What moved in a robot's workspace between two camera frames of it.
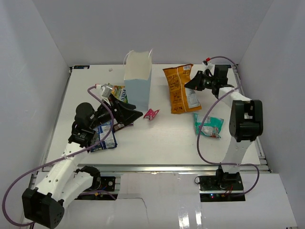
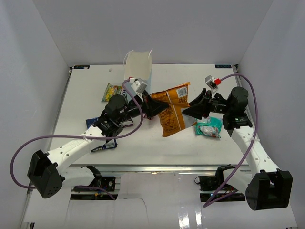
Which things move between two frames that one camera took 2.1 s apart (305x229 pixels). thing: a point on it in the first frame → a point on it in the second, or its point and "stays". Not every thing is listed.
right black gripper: x=195 y=84 → x=197 y=111
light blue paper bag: x=137 y=78 stays
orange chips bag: x=182 y=99 → x=172 y=119
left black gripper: x=125 y=116 → x=150 y=106
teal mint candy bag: x=212 y=128 stays
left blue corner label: x=86 y=67 stays
